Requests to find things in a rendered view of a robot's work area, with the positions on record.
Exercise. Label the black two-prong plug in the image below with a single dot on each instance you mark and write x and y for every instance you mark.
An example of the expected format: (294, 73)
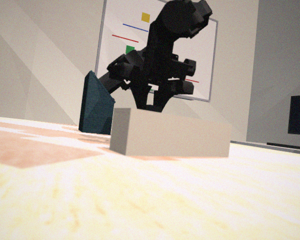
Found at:
(154, 108)

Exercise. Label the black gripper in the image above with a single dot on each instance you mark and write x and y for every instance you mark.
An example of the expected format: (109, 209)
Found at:
(140, 79)

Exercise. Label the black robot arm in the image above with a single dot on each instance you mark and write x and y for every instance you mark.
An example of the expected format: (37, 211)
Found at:
(177, 19)

